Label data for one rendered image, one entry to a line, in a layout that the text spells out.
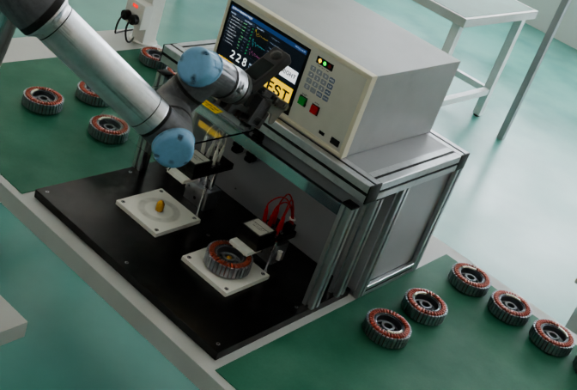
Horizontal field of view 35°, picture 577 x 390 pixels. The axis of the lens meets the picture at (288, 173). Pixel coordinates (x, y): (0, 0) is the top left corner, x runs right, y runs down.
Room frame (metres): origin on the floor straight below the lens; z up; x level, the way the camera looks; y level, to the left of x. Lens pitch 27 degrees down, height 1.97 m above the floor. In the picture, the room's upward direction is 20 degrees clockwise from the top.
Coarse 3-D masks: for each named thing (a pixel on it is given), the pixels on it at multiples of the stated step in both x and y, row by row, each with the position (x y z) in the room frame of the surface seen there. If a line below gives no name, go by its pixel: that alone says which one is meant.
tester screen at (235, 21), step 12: (240, 12) 2.02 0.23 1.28; (228, 24) 2.03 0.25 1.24; (240, 24) 2.01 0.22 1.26; (252, 24) 2.00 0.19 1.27; (228, 36) 2.03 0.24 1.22; (240, 36) 2.01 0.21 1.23; (252, 36) 1.99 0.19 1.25; (264, 36) 1.97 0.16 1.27; (276, 36) 1.96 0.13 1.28; (228, 48) 2.02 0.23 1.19; (240, 48) 2.00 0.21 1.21; (252, 48) 1.99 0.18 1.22; (264, 48) 1.97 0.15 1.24; (288, 48) 1.93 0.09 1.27; (300, 48) 1.92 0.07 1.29; (228, 60) 2.02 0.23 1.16; (252, 60) 1.98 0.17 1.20; (300, 60) 1.91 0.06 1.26; (288, 84) 1.92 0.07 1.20
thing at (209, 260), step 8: (224, 240) 1.81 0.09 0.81; (208, 248) 1.75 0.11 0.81; (216, 248) 1.76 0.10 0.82; (224, 248) 1.79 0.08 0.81; (232, 248) 1.79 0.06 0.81; (208, 256) 1.73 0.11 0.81; (216, 256) 1.73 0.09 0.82; (224, 256) 1.75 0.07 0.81; (232, 256) 1.77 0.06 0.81; (240, 256) 1.78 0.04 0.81; (248, 256) 1.77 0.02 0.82; (208, 264) 1.72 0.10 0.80; (216, 264) 1.71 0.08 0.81; (224, 264) 1.71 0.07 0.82; (232, 264) 1.72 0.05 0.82; (240, 264) 1.73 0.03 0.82; (248, 264) 1.75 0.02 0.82; (216, 272) 1.71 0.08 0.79; (224, 272) 1.71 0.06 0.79; (232, 272) 1.71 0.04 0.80; (240, 272) 1.72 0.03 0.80; (248, 272) 1.75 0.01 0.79
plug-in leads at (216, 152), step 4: (220, 140) 2.00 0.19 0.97; (204, 144) 2.01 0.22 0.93; (212, 144) 1.99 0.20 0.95; (220, 144) 2.04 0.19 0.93; (224, 144) 2.01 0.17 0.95; (204, 148) 2.01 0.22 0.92; (212, 148) 2.02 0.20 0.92; (216, 148) 1.99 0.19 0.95; (220, 148) 2.05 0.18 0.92; (224, 148) 2.01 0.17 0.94; (208, 152) 1.99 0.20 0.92; (212, 152) 2.02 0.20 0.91; (216, 152) 1.99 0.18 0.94; (220, 152) 2.01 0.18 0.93; (208, 156) 1.99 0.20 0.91; (212, 156) 2.02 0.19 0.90; (216, 156) 1.99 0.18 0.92; (220, 156) 2.01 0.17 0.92; (212, 160) 1.98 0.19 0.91; (216, 160) 2.01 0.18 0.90; (212, 164) 1.98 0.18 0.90
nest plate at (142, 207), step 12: (144, 192) 1.94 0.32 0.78; (156, 192) 1.96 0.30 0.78; (120, 204) 1.86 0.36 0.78; (132, 204) 1.87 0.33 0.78; (144, 204) 1.89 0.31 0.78; (168, 204) 1.93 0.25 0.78; (180, 204) 1.95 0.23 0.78; (132, 216) 1.83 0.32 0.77; (144, 216) 1.84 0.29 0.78; (156, 216) 1.86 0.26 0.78; (168, 216) 1.88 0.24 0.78; (180, 216) 1.89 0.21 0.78; (192, 216) 1.91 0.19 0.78; (144, 228) 1.81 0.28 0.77; (156, 228) 1.81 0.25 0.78; (168, 228) 1.83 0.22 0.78; (180, 228) 1.86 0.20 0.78
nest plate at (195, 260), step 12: (204, 252) 1.78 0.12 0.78; (192, 264) 1.72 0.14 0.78; (204, 264) 1.74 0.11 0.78; (252, 264) 1.81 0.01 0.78; (204, 276) 1.70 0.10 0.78; (216, 276) 1.71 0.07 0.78; (252, 276) 1.76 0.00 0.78; (264, 276) 1.78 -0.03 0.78; (216, 288) 1.67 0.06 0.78; (228, 288) 1.68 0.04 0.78; (240, 288) 1.70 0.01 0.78
